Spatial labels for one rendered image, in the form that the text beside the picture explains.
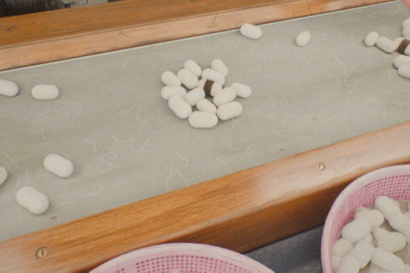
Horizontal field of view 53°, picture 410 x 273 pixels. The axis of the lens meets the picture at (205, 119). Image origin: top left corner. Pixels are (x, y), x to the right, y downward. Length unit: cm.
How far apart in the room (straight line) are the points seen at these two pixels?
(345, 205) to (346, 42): 36
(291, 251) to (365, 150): 15
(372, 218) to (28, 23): 57
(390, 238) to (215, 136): 23
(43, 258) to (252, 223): 21
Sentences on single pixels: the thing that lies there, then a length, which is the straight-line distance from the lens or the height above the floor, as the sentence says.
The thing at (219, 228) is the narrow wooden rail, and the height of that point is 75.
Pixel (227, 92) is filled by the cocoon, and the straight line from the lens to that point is 56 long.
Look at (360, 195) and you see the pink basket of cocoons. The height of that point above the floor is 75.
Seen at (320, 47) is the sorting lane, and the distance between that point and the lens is 72.
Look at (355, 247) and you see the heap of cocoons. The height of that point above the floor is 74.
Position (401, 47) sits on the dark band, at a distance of 76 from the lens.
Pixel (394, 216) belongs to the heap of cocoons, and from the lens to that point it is 51.
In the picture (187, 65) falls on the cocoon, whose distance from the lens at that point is 61.
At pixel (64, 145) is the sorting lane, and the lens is 53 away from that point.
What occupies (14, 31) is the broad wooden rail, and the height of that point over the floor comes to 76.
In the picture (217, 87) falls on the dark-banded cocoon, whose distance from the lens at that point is 57.
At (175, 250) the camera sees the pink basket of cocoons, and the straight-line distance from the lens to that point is 40.
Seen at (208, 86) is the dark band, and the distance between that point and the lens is 57.
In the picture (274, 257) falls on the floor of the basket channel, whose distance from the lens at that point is 51.
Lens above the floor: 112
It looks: 44 degrees down
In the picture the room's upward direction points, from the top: 4 degrees clockwise
